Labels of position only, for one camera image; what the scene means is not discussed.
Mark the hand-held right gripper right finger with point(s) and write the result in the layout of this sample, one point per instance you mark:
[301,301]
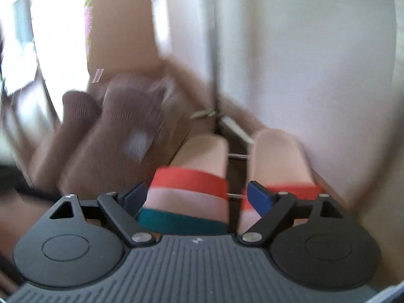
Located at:
[260,198]

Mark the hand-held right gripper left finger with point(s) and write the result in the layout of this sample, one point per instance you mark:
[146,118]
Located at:
[135,195]

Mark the pink striped slide sandal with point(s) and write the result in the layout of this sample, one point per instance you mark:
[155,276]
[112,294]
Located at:
[189,180]
[277,154]

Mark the taupe fleece slipper white label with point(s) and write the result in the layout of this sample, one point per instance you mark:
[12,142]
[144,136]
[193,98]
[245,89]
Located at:
[126,123]

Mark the metal corner shoe rack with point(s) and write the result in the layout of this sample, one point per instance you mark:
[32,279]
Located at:
[216,69]

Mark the brown cardboard box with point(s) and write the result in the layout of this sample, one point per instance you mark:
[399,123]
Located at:
[126,22]

